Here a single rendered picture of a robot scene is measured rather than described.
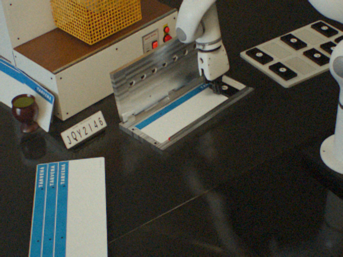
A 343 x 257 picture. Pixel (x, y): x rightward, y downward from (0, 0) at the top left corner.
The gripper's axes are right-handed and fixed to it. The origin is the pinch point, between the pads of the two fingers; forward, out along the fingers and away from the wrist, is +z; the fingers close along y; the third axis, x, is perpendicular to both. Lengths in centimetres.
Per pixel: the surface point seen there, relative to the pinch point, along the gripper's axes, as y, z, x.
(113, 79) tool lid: -33.4, -17.0, 9.6
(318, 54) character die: 42.4, 4.7, -10.0
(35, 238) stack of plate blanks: -85, -2, -17
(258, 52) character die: 29.5, 1.2, 6.6
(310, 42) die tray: 49.1, 4.1, -1.6
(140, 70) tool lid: -21.8, -14.6, 10.6
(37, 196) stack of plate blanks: -76, -5, -4
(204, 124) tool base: -14.4, 4.7, -6.9
